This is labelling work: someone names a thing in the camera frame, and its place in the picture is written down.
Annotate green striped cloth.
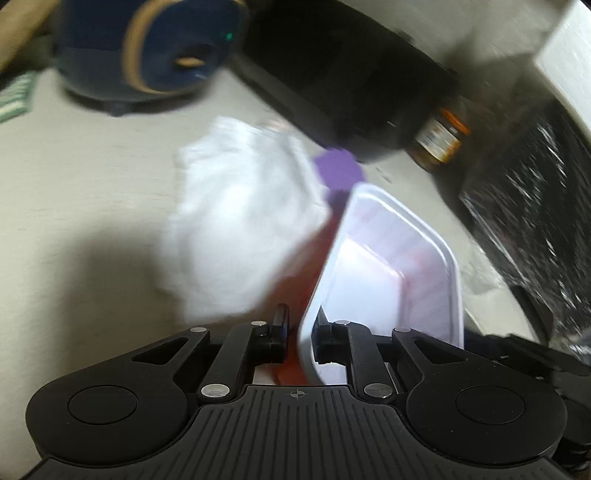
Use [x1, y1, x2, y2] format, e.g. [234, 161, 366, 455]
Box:
[0, 69, 38, 124]

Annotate orange label jar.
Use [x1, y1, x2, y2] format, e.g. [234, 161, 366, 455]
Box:
[409, 107, 472, 174]

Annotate purple plastic piece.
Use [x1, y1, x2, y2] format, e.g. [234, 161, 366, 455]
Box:
[313, 148, 363, 206]

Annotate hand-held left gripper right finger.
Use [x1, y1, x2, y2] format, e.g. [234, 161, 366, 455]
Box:
[311, 307, 462, 403]

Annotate clear crumpled plastic bag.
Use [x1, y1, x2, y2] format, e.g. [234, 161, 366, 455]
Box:
[157, 115, 333, 319]

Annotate dark blue pot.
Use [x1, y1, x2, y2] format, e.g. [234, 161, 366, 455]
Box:
[53, 0, 250, 116]

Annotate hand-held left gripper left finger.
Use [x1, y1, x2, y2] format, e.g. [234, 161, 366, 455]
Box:
[130, 304, 291, 403]

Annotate black countertop cooker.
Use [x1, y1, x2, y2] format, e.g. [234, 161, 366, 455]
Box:
[231, 0, 462, 164]

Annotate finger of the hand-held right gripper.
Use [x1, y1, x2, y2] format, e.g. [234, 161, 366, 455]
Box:
[465, 333, 573, 384]

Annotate white cabinet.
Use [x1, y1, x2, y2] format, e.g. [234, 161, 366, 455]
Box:
[533, 0, 591, 134]

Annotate white foam tray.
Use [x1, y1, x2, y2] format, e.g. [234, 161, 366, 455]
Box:
[297, 182, 465, 386]

